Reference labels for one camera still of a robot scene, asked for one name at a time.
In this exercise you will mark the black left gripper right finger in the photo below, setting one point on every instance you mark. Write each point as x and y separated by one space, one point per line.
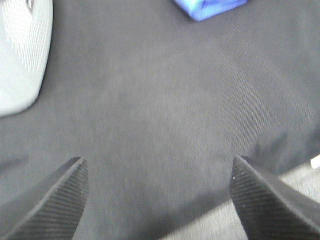
268 208

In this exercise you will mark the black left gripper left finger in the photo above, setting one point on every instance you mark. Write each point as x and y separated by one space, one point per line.
52 209

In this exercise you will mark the blue microfiber towel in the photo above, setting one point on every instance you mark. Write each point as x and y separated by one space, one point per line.
200 10

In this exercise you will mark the black table cloth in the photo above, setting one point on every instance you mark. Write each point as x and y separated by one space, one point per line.
159 105

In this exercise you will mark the grey perforated plastic basket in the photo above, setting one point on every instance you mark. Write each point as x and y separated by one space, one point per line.
25 39

